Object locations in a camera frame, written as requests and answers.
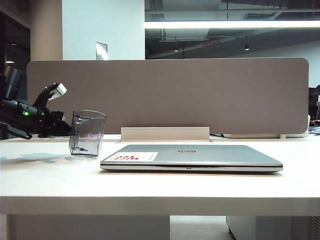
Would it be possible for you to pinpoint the long ceiling light strip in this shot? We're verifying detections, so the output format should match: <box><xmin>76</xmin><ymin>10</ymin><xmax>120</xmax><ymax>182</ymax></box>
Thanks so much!
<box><xmin>144</xmin><ymin>20</ymin><xmax>320</xmax><ymax>29</ymax></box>

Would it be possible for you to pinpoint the brown fabric desk partition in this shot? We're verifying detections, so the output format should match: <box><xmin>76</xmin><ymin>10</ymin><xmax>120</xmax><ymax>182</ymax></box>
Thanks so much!
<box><xmin>26</xmin><ymin>57</ymin><xmax>310</xmax><ymax>136</ymax></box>

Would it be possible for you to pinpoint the white red-lettered sticker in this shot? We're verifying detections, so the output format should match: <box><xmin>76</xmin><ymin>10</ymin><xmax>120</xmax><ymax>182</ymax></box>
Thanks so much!
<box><xmin>111</xmin><ymin>151</ymin><xmax>159</xmax><ymax>163</ymax></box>

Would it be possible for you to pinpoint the silver Dell laptop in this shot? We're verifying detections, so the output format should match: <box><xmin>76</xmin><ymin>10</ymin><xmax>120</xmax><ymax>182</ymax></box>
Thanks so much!
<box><xmin>99</xmin><ymin>144</ymin><xmax>284</xmax><ymax>173</ymax></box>

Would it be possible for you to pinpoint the white wall poster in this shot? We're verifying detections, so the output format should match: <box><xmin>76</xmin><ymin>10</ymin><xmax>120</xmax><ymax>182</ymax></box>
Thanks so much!
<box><xmin>95</xmin><ymin>41</ymin><xmax>109</xmax><ymax>61</ymax></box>

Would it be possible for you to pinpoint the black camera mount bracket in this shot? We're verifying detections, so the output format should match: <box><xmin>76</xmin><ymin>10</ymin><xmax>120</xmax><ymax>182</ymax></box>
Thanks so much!
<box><xmin>33</xmin><ymin>83</ymin><xmax>57</xmax><ymax>112</ymax></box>

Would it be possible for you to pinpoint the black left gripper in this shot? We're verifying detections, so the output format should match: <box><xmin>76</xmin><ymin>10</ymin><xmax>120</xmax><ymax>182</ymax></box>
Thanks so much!
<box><xmin>37</xmin><ymin>109</ymin><xmax>73</xmax><ymax>138</ymax></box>

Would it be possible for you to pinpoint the beige desk support panel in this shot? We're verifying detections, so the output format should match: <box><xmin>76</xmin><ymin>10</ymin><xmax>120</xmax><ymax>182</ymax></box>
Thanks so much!
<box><xmin>9</xmin><ymin>215</ymin><xmax>171</xmax><ymax>240</ymax></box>

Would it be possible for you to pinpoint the black monitor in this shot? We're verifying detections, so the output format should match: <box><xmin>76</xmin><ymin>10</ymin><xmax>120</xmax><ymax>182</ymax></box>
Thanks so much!
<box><xmin>308</xmin><ymin>84</ymin><xmax>320</xmax><ymax>123</ymax></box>

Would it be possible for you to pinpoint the ceiling air vent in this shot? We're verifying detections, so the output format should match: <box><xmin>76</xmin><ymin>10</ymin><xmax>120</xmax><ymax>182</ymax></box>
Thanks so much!
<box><xmin>243</xmin><ymin>12</ymin><xmax>275</xmax><ymax>21</ymax></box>

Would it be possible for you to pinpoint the clear grey glass mug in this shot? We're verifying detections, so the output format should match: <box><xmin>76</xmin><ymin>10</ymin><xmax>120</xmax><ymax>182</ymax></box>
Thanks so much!
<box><xmin>69</xmin><ymin>109</ymin><xmax>108</xmax><ymax>157</ymax></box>

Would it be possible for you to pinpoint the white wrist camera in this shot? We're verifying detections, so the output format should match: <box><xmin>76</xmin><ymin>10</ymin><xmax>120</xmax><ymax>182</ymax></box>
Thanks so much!
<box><xmin>48</xmin><ymin>83</ymin><xmax>68</xmax><ymax>101</ymax></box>

